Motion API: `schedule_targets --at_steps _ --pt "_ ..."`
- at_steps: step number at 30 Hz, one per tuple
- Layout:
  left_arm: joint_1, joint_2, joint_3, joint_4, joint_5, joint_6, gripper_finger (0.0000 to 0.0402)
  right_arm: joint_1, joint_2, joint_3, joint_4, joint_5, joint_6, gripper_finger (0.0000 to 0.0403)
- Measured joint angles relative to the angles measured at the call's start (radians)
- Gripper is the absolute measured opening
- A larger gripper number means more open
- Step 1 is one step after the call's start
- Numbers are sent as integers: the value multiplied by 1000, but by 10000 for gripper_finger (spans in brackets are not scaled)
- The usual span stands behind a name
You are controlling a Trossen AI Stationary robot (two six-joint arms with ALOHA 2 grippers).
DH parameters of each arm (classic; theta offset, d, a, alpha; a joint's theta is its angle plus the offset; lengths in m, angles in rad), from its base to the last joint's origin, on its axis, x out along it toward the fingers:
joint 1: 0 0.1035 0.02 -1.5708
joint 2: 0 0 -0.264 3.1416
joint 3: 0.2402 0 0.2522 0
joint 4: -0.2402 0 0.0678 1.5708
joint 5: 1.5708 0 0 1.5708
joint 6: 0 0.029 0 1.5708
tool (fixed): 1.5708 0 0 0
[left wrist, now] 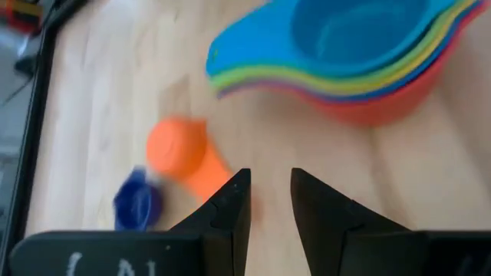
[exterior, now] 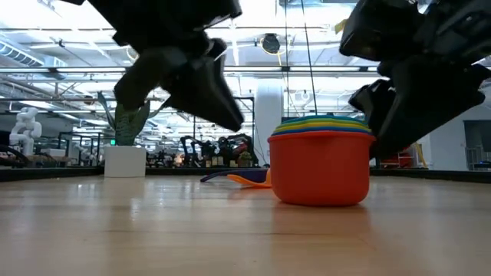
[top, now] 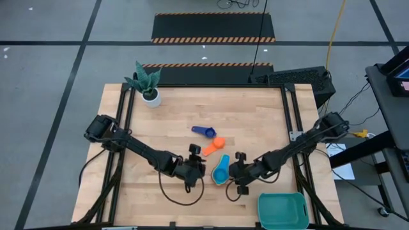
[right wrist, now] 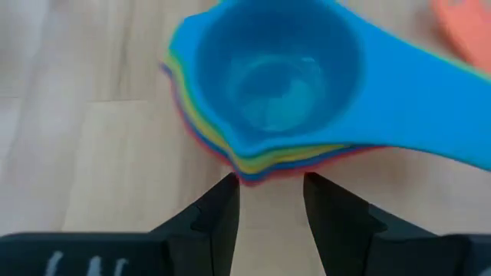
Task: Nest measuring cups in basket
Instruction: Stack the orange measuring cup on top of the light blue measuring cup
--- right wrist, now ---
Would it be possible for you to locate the light blue measuring cup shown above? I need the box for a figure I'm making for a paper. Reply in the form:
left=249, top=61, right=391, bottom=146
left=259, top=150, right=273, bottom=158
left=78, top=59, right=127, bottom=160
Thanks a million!
left=168, top=0, right=491, bottom=172

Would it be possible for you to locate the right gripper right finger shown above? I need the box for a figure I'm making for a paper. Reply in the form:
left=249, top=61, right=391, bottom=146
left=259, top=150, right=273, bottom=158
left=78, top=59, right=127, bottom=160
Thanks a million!
left=302, top=172, right=491, bottom=276

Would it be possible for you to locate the green measuring cup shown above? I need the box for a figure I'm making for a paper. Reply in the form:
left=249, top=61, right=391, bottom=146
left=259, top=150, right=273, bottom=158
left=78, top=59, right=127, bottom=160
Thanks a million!
left=166, top=38, right=491, bottom=164

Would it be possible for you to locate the red measuring cup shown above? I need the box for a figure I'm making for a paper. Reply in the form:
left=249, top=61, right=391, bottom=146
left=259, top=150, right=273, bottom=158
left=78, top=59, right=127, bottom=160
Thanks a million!
left=168, top=76, right=384, bottom=188

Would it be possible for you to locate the orange measuring cup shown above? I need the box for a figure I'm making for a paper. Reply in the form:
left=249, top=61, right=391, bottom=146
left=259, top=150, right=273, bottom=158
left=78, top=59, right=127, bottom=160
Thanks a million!
left=431, top=0, right=491, bottom=74

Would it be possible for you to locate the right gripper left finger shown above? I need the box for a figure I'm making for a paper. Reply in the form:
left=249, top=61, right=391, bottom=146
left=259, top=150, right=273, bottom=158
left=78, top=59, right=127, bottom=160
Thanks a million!
left=0, top=172, right=241, bottom=276

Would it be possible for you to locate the yellow measuring cup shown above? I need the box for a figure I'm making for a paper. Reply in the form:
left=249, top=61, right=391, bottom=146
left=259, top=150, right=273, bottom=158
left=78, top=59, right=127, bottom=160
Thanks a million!
left=163, top=53, right=346, bottom=174

